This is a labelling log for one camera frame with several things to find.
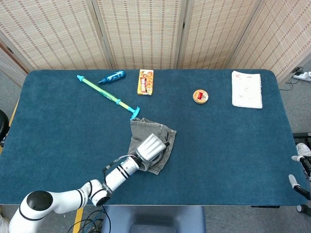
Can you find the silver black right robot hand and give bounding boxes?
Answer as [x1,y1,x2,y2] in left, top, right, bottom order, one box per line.
[288,142,311,198]

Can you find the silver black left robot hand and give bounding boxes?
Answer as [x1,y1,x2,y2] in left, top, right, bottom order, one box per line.
[134,133,171,164]

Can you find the grey cloth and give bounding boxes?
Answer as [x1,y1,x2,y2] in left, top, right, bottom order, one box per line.
[128,117,177,175]

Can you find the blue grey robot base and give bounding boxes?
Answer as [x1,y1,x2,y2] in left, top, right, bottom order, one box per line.
[101,205,207,233]

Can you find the yellow food box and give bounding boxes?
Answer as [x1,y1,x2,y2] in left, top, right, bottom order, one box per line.
[137,69,155,96]

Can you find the green blue water pump toy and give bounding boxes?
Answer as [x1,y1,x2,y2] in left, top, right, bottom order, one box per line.
[76,74,141,121]

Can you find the round gold tin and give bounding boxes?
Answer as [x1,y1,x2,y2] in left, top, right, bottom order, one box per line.
[192,89,209,105]

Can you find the blue spray bottle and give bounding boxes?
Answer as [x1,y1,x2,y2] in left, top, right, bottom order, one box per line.
[98,70,126,85]

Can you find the white power strip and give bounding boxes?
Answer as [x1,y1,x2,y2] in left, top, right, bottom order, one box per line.
[293,71,311,82]

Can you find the white spiral notebook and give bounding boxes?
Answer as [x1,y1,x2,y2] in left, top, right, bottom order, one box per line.
[231,70,264,110]

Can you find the woven folding screen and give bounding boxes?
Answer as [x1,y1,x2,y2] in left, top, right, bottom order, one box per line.
[0,0,311,84]

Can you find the black round stool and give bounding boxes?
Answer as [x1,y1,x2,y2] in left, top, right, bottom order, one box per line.
[0,109,10,148]

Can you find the wrist cable on arm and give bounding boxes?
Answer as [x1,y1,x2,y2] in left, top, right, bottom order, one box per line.
[102,154,137,186]

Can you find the black floor cables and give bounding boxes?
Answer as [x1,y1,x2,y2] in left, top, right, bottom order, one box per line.
[67,205,110,233]

